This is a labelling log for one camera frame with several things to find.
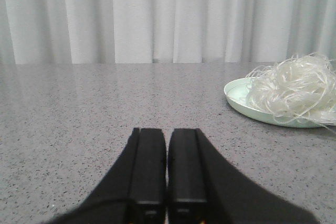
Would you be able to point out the white vermicelli bundle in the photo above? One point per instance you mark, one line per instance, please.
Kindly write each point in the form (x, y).
(305, 66)

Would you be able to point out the white pleated curtain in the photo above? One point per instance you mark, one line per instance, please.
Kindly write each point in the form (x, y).
(164, 31)

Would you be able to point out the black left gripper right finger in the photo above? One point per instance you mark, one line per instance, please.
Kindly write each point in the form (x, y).
(205, 188)

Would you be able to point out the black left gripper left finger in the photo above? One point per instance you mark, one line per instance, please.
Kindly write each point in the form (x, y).
(133, 190)

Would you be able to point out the pale green round plate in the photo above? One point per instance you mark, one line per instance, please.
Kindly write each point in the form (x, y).
(237, 95)

